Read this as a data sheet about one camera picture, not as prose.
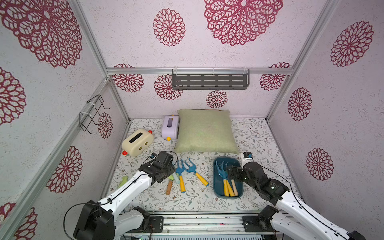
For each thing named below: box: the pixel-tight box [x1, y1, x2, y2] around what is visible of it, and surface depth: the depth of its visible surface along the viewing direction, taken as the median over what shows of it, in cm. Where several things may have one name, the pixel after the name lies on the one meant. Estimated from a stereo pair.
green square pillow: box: [175, 109, 240, 155], surface depth 97 cm
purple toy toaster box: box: [162, 114, 180, 141], surface depth 105 cm
